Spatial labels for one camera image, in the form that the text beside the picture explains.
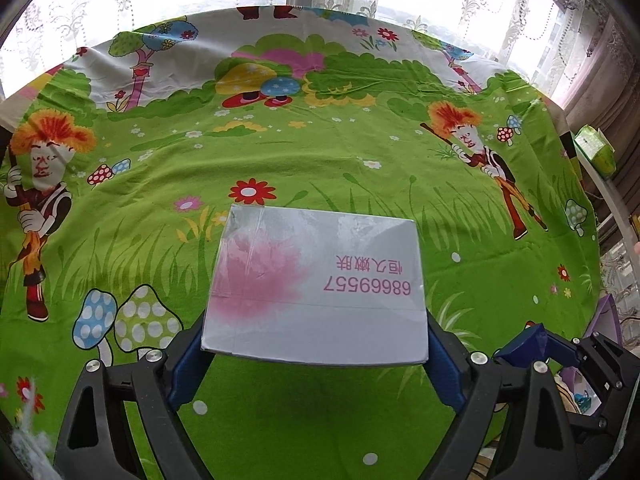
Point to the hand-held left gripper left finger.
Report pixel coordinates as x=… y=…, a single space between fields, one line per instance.
x=185 y=365

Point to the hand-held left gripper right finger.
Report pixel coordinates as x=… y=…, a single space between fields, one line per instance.
x=445 y=360

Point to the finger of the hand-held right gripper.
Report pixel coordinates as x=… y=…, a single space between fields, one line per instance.
x=600 y=365

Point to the purple cardboard box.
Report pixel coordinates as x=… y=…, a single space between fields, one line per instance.
x=607 y=320

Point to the dark blue shiny box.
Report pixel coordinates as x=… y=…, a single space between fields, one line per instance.
x=525 y=342

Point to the large white pink-flower box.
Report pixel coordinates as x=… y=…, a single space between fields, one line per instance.
x=320 y=280

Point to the striped beige towel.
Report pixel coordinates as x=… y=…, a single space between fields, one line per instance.
x=485 y=467

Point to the green tissue pack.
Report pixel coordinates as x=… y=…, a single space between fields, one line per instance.
x=595 y=150

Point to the cartoon printed green bedsheet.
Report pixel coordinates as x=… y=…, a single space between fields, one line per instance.
x=300 y=160

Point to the brown pleated curtain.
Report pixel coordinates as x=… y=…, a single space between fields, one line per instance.
x=600 y=60

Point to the white curved rail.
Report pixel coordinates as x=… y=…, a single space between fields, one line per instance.
x=612 y=200

